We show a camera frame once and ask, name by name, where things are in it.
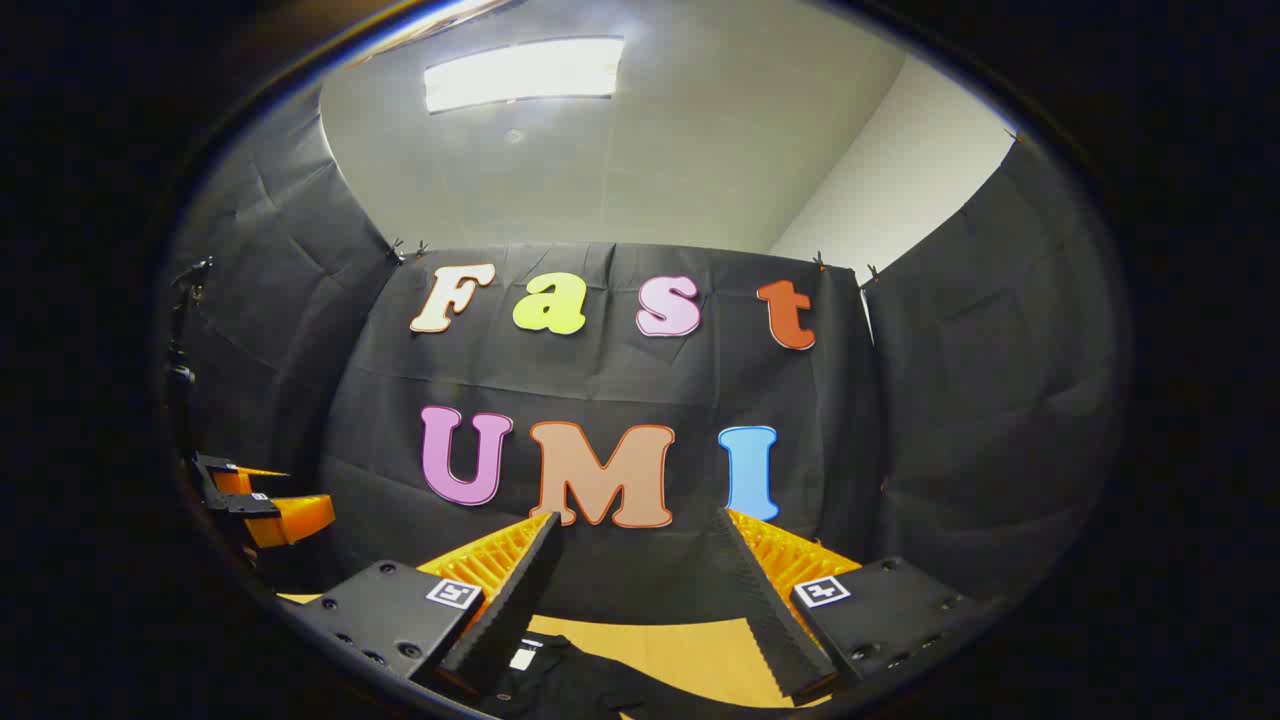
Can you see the rectangular ceiling light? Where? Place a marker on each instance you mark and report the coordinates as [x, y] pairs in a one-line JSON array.
[[520, 72]]

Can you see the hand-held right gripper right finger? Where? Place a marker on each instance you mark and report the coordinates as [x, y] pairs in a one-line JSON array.
[[765, 610]]

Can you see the black buttoned coat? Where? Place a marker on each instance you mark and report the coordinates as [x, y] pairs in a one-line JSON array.
[[580, 690]]

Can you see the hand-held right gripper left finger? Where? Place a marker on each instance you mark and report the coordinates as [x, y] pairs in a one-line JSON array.
[[505, 610]]

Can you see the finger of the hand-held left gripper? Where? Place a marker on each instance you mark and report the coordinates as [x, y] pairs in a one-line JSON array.
[[295, 520], [225, 478]]

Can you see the black backdrop cloth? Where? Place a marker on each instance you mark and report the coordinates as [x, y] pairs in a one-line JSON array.
[[880, 420]]

